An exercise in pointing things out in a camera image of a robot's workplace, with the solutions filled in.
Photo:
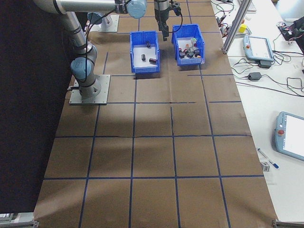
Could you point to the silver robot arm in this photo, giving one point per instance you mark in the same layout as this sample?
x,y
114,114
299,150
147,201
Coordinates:
x,y
89,90
105,22

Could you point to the black frame cover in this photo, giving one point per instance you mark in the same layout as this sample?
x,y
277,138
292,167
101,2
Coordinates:
x,y
23,95

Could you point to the small grey box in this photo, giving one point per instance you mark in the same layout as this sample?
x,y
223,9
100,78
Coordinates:
x,y
266,166

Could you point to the long dark capacitor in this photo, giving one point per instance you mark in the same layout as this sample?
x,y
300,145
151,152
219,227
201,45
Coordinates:
x,y
152,60

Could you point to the black electronic device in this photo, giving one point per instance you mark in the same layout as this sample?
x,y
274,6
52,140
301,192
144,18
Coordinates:
x,y
297,29

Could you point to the white blue pen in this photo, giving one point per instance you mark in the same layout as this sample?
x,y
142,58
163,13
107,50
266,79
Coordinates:
x,y
263,154

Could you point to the white switch contact block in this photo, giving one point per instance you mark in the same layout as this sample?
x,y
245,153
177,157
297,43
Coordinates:
x,y
194,40

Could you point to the small circuit board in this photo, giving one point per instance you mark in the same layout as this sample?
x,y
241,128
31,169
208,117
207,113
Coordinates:
x,y
225,31

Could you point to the grey blue teach pendant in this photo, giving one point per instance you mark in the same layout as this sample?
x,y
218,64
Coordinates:
x,y
292,135
257,47

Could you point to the black power brick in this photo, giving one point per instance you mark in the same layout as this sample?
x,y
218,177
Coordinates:
x,y
254,76

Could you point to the blue button storage bin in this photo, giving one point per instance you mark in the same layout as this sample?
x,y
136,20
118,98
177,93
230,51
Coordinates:
x,y
190,62

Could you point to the blue capacitor storage bin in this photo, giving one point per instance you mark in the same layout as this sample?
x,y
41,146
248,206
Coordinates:
x,y
146,69

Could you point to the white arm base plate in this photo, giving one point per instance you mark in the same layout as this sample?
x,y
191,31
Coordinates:
x,y
103,95
115,23

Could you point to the short black capacitor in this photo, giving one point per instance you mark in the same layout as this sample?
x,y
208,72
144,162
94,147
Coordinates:
x,y
143,57
148,44

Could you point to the aluminium frame bar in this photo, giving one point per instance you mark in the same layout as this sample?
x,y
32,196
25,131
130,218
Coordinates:
x,y
287,224
19,222

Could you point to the white keyboard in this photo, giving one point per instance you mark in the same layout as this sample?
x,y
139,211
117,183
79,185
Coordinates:
x,y
252,6

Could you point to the aluminium stand post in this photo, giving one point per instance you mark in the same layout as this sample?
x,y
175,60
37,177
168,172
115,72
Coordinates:
x,y
234,28

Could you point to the black ribbed wrist camera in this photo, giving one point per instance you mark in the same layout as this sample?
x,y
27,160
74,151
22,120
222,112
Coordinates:
x,y
176,8

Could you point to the white switch with orange block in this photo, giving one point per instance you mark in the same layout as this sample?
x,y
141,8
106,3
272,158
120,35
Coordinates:
x,y
187,45

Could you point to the yellow cube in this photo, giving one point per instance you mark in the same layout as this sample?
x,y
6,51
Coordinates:
x,y
242,28

